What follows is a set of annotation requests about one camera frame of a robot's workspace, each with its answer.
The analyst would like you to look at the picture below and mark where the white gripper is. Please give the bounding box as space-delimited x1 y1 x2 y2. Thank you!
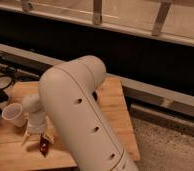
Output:
21 122 54 146

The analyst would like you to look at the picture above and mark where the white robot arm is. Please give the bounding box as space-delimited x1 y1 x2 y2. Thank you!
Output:
22 56 138 171

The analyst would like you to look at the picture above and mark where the white plastic cup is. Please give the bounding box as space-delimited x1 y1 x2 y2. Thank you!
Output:
2 103 26 127

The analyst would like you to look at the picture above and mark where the black cable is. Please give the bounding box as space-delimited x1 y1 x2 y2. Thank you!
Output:
0 66 21 91

